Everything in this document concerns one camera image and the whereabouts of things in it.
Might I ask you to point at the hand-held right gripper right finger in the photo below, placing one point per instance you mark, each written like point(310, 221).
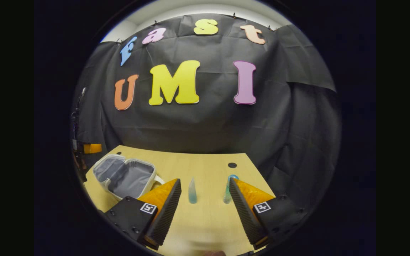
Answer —
point(242, 213)

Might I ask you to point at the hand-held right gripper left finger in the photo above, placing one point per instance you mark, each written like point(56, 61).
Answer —
point(167, 213)

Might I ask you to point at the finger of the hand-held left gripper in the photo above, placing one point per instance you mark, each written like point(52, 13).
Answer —
point(93, 148)

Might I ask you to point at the blue cosmetic bottle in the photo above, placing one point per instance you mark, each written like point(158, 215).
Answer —
point(227, 195)

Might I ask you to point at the translucent blue cosmetic tube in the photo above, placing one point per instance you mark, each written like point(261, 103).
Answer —
point(192, 193)

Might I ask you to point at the small white suitcase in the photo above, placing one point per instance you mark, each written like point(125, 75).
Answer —
point(133, 177)

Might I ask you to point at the dark stand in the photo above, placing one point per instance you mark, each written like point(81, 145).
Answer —
point(80, 99)

